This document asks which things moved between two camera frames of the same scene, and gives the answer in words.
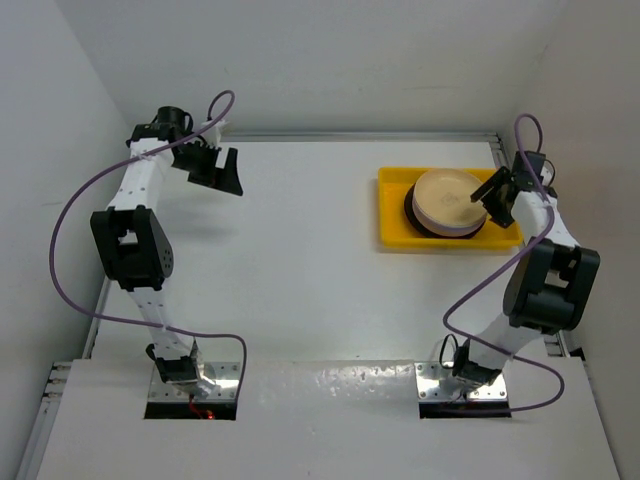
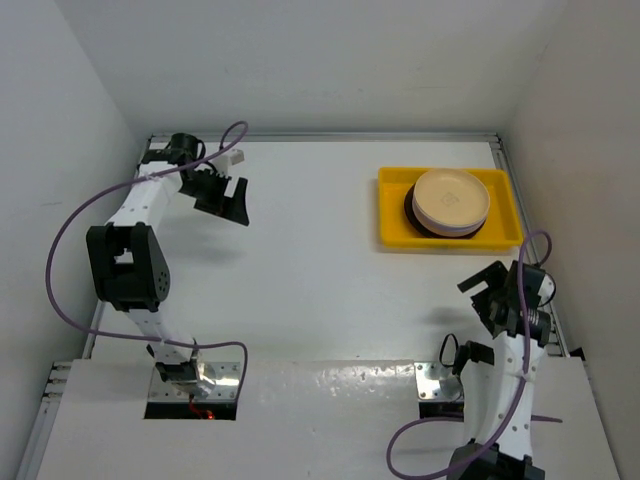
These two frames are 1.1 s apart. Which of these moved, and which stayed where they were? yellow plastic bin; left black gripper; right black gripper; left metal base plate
Moved: left black gripper; right black gripper
Stayed: yellow plastic bin; left metal base plate
